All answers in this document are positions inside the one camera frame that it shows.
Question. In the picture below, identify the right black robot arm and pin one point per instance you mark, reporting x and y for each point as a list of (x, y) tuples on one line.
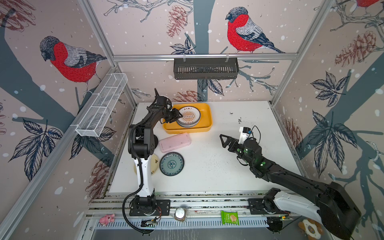
[(328, 204)]

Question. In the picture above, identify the pink pig toy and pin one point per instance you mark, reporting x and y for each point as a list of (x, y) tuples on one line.
[(107, 219)]

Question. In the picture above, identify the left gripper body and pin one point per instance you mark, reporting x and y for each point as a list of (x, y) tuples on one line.
[(171, 115)]

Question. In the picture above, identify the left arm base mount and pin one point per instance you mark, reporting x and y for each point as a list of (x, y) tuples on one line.
[(157, 208)]

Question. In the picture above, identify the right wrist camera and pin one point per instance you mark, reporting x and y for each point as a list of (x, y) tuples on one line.
[(244, 134)]

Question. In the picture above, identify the teal patterned plate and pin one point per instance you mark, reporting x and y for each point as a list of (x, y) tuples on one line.
[(171, 164)]

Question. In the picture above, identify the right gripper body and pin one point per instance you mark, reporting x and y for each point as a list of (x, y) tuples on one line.
[(238, 148)]

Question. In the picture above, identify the white wire mesh shelf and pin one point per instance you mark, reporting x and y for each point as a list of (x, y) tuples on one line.
[(97, 115)]

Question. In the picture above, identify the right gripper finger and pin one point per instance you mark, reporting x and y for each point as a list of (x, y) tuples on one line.
[(224, 143), (225, 137)]

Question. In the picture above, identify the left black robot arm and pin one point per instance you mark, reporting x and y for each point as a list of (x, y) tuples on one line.
[(141, 145)]

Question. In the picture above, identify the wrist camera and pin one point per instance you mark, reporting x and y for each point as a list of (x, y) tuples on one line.
[(164, 102), (244, 134)]

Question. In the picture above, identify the small green rim plate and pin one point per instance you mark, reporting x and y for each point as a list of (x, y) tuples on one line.
[(189, 125)]

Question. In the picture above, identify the pale yellow plate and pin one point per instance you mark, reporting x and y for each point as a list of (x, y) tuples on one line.
[(155, 162)]

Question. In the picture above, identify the brown white flower toy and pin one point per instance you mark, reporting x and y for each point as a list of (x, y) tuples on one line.
[(312, 229)]

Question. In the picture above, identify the yellow plastic bin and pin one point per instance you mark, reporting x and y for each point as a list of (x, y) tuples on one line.
[(203, 125)]

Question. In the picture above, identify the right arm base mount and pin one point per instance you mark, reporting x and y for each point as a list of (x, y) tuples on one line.
[(261, 207)]

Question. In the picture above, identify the black round plate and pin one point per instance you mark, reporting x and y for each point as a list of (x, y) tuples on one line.
[(156, 141)]

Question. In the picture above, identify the pink rectangular box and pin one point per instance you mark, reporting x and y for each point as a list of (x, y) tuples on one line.
[(175, 142)]

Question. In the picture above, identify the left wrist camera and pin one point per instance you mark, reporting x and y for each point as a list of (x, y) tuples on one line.
[(164, 102)]

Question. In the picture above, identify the green snack packet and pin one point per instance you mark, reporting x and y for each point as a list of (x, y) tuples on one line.
[(230, 218)]

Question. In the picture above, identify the black wall basket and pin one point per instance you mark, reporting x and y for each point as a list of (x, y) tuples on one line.
[(206, 68)]

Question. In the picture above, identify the large orange sunburst plate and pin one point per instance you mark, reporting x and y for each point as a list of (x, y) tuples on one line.
[(190, 114)]

